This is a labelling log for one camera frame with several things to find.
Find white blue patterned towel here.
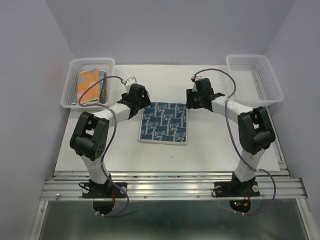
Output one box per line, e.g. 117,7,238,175
139,102,188,146

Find brown orange towel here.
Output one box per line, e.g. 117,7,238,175
104,74,109,102

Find light blue spotted towel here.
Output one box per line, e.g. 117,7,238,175
99,70,107,92

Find orange pink patterned towel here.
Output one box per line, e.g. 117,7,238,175
72,68,100,105

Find blue yellow tiger towel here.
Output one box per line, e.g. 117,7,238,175
99,87,107,104

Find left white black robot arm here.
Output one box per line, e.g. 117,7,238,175
70,83,151,197

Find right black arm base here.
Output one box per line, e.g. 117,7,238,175
211,173,261,198

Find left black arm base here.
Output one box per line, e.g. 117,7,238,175
78,180,126,200

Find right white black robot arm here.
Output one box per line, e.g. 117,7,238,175
186,78,276,195

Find left white plastic basket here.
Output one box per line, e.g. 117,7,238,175
60,57,115,109

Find white plastic basket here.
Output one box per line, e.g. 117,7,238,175
225,54,285,108
60,57,115,109

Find right white plastic basket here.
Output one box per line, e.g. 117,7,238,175
225,54,285,108

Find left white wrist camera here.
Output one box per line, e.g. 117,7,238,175
122,76,137,93

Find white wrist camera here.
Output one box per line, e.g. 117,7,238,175
122,76,137,93
191,75,202,92

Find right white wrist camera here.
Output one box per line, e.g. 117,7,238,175
191,75,202,92

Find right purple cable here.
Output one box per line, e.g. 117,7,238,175
191,69,278,216

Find purple cable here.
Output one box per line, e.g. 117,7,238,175
78,75,130,218
191,69,278,216

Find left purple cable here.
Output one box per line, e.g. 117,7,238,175
78,75,130,218

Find aluminium mounting rail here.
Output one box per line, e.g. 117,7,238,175
40,170,308,201

